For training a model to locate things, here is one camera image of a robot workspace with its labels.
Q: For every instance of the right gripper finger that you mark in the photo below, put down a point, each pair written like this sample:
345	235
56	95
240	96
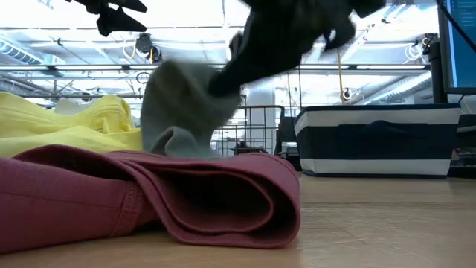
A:
260	56
236	44

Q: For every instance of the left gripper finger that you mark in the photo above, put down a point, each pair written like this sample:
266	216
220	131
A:
130	4
115	22

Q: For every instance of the grey-green cloth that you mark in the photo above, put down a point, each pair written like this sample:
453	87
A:
175	104

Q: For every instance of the maroon cloth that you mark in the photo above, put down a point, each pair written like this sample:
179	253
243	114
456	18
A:
74	193

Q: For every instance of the small black cloth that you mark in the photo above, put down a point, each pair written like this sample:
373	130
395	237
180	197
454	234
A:
245	149

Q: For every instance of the yellow cloth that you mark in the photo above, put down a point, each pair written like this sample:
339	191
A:
56	130

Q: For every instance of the navy striped fabric bin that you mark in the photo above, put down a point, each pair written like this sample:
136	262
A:
372	149

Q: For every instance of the black monitor stand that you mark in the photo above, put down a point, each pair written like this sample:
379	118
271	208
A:
437	74

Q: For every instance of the computer monitor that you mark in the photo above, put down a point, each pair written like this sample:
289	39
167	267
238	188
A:
463	44

